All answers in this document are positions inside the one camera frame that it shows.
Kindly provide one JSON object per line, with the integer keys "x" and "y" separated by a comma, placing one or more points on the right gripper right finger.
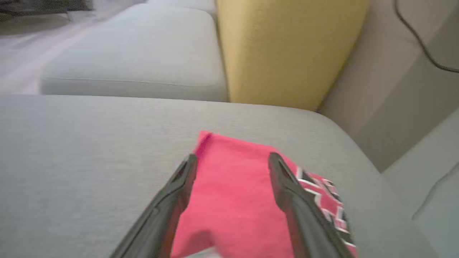
{"x": 304, "y": 222}

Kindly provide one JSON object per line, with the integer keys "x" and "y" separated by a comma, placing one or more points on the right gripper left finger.
{"x": 161, "y": 215}

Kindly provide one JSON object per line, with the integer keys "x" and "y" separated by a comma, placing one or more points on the red jersey with striped trim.
{"x": 233, "y": 200}

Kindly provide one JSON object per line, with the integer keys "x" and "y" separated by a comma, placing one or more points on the grey sofa seat cushion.
{"x": 190, "y": 5}
{"x": 143, "y": 53}
{"x": 89, "y": 161}

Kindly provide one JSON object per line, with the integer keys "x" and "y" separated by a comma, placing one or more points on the beige partition panel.
{"x": 387, "y": 71}

